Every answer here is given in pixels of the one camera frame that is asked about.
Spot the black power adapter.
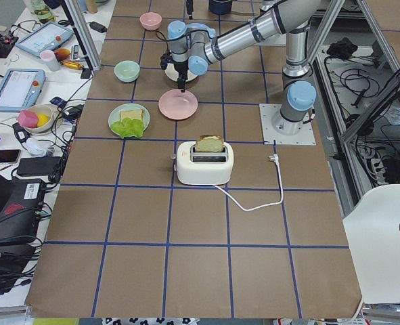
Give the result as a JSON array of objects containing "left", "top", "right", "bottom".
[{"left": 89, "top": 22, "right": 108, "bottom": 33}]

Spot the white chair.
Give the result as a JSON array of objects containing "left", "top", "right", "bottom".
[{"left": 343, "top": 184, "right": 400, "bottom": 304}]

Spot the pink plate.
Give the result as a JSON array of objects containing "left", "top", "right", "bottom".
[{"left": 158, "top": 89, "right": 198, "bottom": 121}]

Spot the bread slice on plate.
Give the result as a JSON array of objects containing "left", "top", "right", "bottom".
[{"left": 120, "top": 109, "right": 143, "bottom": 121}]

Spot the green plate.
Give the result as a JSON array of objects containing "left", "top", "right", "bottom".
[{"left": 108, "top": 104, "right": 150, "bottom": 131}]

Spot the cream bowl with toys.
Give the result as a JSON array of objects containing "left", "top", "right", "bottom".
[{"left": 17, "top": 104, "right": 58, "bottom": 135}]

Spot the teach pendant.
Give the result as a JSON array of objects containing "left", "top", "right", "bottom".
[
  {"left": 16, "top": 22, "right": 74, "bottom": 57},
  {"left": 0, "top": 69, "right": 45, "bottom": 112}
]

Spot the pink bowl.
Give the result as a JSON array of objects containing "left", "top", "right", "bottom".
[{"left": 139, "top": 12, "right": 162, "bottom": 31}]

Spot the white toaster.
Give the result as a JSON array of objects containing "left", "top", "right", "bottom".
[{"left": 175, "top": 141, "right": 234, "bottom": 186}]

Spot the pink cup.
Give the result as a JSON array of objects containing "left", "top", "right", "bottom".
[{"left": 39, "top": 50, "right": 60, "bottom": 72}]

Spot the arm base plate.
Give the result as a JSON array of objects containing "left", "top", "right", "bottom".
[{"left": 259, "top": 104, "right": 316, "bottom": 146}]

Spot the toast slice in toaster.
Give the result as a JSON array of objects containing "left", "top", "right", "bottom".
[{"left": 194, "top": 135, "right": 224, "bottom": 152}]

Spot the cream plate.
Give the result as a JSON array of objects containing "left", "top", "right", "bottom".
[{"left": 164, "top": 64, "right": 198, "bottom": 83}]

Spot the far teach pendant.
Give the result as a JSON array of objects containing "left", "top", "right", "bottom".
[{"left": 16, "top": 22, "right": 74, "bottom": 57}]

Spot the black smartphone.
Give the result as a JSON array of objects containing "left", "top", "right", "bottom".
[{"left": 0, "top": 149, "right": 22, "bottom": 164}]

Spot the green lettuce leaf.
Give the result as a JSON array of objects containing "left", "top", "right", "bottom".
[{"left": 110, "top": 118, "right": 145, "bottom": 138}]

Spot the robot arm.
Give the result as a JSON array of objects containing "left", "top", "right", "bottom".
[{"left": 160, "top": 1, "right": 321, "bottom": 92}]

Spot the near teach pendant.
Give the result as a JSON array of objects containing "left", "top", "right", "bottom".
[{"left": 0, "top": 69, "right": 45, "bottom": 112}]

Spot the green bowl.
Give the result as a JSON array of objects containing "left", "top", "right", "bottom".
[{"left": 114, "top": 60, "right": 140, "bottom": 83}]

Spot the white toaster power cable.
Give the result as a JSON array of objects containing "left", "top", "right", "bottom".
[{"left": 211, "top": 154, "right": 285, "bottom": 213}]

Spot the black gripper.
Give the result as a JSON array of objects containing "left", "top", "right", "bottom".
[{"left": 160, "top": 50, "right": 188, "bottom": 93}]

